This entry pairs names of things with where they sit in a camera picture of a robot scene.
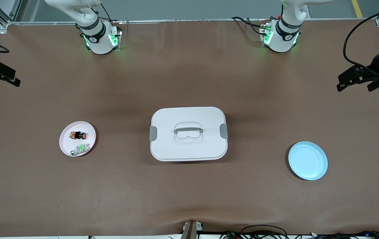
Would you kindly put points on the green push button switch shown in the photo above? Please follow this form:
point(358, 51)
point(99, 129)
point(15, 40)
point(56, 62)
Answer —
point(82, 147)

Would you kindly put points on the light blue round plate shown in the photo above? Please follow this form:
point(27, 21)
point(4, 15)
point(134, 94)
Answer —
point(309, 161)

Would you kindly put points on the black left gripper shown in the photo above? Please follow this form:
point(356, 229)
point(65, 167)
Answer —
point(376, 63)

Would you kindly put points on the metal table edge rail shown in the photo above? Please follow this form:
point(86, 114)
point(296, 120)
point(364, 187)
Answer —
point(189, 20)

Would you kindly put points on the pink round plate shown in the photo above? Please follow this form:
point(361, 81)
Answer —
point(66, 142)

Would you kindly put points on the brown camera mount bracket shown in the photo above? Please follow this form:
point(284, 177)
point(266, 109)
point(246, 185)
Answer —
point(191, 230)

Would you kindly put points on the white lidded box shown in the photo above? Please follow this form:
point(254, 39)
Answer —
point(189, 149)

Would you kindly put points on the orange push button switch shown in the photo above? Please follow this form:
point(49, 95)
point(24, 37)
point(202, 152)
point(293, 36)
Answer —
point(82, 135)

